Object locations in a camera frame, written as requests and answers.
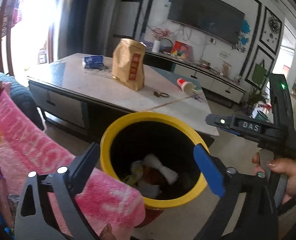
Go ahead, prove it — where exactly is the grey standing air conditioner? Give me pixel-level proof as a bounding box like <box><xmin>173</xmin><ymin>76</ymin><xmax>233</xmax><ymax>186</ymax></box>
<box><xmin>88</xmin><ymin>0</ymin><xmax>123</xmax><ymax>56</ymax></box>

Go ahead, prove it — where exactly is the blue tissue packet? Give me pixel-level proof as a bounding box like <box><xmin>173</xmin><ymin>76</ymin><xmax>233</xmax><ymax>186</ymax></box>
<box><xmin>82</xmin><ymin>55</ymin><xmax>104</xmax><ymax>69</ymax></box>

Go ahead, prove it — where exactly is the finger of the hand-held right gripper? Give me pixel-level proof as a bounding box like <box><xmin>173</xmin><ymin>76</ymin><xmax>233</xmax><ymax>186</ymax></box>
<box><xmin>205</xmin><ymin>114</ymin><xmax>247</xmax><ymax>137</ymax></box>

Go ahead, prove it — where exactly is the green potted plant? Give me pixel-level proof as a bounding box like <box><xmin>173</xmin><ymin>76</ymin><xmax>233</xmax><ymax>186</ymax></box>
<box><xmin>246</xmin><ymin>85</ymin><xmax>272</xmax><ymax>111</ymax></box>

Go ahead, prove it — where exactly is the red paper cup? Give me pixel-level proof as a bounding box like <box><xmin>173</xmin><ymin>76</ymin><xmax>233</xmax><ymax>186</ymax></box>
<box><xmin>176</xmin><ymin>78</ymin><xmax>197</xmax><ymax>94</ymax></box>

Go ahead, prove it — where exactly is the black wall clock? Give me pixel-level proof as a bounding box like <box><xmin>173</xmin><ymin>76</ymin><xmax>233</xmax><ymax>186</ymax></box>
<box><xmin>266</xmin><ymin>14</ymin><xmax>280</xmax><ymax>40</ymax></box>

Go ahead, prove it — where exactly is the round black rimmed mirror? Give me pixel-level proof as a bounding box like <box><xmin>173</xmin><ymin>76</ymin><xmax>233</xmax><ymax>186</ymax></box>
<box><xmin>160</xmin><ymin>38</ymin><xmax>173</xmax><ymax>53</ymax></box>

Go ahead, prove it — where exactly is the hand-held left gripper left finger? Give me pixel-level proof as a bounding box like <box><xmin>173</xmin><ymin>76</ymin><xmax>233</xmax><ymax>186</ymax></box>
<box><xmin>14</xmin><ymin>142</ymin><xmax>100</xmax><ymax>240</ymax></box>

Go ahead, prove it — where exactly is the wall mounted television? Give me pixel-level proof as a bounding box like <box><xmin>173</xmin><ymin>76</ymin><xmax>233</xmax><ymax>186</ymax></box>
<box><xmin>167</xmin><ymin>0</ymin><xmax>246</xmax><ymax>47</ymax></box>

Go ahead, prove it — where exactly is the white vase with red flowers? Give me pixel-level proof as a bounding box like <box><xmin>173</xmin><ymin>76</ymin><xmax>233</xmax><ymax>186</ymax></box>
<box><xmin>150</xmin><ymin>27</ymin><xmax>172</xmax><ymax>54</ymax></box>

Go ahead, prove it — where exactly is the person's right hand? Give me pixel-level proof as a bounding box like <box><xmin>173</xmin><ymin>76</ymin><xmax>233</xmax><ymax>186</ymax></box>
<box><xmin>252</xmin><ymin>152</ymin><xmax>296</xmax><ymax>205</ymax></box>

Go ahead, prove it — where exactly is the dark grey curtain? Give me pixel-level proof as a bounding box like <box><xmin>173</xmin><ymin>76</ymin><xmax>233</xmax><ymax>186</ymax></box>
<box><xmin>58</xmin><ymin>0</ymin><xmax>89</xmax><ymax>61</ymax></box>

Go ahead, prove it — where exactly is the brown balcony door frame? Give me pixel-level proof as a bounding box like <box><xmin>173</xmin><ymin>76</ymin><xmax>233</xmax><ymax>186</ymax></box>
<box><xmin>0</xmin><ymin>0</ymin><xmax>22</xmax><ymax>77</ymax></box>

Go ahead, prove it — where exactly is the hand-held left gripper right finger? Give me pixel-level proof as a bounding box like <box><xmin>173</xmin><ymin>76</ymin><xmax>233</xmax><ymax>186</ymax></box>
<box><xmin>193</xmin><ymin>144</ymin><xmax>279</xmax><ymax>240</ymax></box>

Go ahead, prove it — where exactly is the red picture frame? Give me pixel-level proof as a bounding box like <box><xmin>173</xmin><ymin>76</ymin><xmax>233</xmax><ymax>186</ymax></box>
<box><xmin>172</xmin><ymin>41</ymin><xmax>192</xmax><ymax>59</ymax></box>

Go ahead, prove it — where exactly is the yellow rimmed waste bin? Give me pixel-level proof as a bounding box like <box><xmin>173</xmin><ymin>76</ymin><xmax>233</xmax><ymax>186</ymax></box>
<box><xmin>99</xmin><ymin>112</ymin><xmax>210</xmax><ymax>210</ymax></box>

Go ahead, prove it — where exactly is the brown paper bag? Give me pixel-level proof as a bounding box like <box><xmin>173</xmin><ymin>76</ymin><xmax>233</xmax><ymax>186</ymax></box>
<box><xmin>112</xmin><ymin>38</ymin><xmax>146</xmax><ymax>91</ymax></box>

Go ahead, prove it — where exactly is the pink cartoon printed blanket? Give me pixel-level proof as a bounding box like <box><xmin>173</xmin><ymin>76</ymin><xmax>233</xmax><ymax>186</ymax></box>
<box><xmin>0</xmin><ymin>80</ymin><xmax>146</xmax><ymax>240</ymax></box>

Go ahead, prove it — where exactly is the marble top coffee table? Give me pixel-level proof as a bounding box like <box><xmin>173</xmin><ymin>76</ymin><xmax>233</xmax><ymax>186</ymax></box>
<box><xmin>26</xmin><ymin>53</ymin><xmax>220</xmax><ymax>146</ymax></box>

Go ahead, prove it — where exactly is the white television cabinet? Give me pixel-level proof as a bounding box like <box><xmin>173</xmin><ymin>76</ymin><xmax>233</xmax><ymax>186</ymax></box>
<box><xmin>143</xmin><ymin>50</ymin><xmax>247</xmax><ymax>109</ymax></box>

